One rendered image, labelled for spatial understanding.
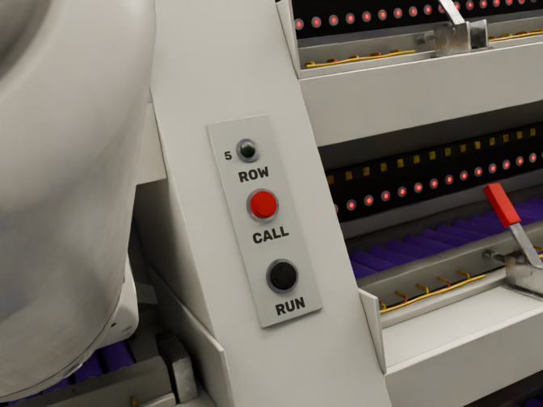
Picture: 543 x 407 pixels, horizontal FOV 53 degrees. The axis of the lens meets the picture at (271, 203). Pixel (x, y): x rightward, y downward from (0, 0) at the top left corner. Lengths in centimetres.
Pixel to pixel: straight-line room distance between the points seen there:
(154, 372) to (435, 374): 18
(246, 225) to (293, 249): 3
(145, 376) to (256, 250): 10
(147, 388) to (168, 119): 16
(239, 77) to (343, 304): 15
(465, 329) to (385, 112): 16
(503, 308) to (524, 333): 2
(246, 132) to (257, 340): 12
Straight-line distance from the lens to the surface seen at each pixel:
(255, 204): 32
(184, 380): 35
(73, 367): 20
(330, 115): 37
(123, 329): 27
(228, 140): 32
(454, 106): 43
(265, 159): 33
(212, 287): 31
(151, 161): 33
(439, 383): 38
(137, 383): 35
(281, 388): 33
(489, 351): 41
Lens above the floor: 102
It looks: 5 degrees up
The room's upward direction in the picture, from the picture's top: 16 degrees counter-clockwise
